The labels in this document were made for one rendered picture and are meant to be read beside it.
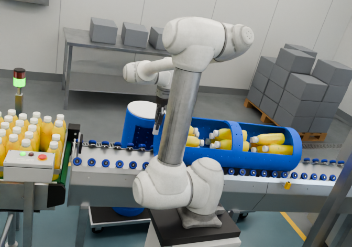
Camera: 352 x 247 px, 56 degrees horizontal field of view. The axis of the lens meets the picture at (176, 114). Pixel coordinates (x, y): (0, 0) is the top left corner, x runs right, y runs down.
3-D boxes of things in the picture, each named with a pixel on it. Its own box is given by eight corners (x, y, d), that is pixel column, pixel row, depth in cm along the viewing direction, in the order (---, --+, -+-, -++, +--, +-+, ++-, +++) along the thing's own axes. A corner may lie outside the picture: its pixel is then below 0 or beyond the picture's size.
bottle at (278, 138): (280, 130, 211) (254, 131, 205) (286, 137, 205) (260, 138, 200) (277, 140, 214) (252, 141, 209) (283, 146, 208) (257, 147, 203)
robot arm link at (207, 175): (223, 213, 144) (237, 170, 136) (187, 218, 135) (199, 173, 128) (206, 191, 157) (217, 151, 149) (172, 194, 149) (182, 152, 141)
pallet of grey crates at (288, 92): (323, 141, 519) (357, 70, 470) (283, 140, 487) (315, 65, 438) (278, 107, 617) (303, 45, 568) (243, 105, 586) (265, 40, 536)
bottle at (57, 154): (46, 171, 171) (48, 141, 163) (60, 173, 172) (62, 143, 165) (42, 180, 165) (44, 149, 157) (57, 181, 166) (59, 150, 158)
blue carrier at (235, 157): (292, 180, 207) (308, 140, 196) (157, 172, 183) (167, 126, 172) (271, 156, 232) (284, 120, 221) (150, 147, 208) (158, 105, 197)
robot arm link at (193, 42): (188, 215, 134) (138, 222, 124) (172, 192, 148) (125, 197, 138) (234, 24, 110) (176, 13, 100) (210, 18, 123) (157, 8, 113)
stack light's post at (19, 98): (19, 230, 243) (22, 96, 198) (12, 230, 242) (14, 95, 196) (20, 226, 247) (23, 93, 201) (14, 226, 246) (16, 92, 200)
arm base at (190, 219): (230, 227, 145) (233, 217, 143) (183, 228, 138) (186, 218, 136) (215, 201, 161) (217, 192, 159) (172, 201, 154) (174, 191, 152)
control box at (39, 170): (51, 183, 150) (52, 164, 145) (3, 181, 144) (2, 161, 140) (54, 170, 158) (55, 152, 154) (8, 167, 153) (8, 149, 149)
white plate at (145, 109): (119, 105, 230) (119, 106, 231) (149, 121, 218) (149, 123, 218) (145, 97, 252) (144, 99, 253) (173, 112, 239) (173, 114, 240)
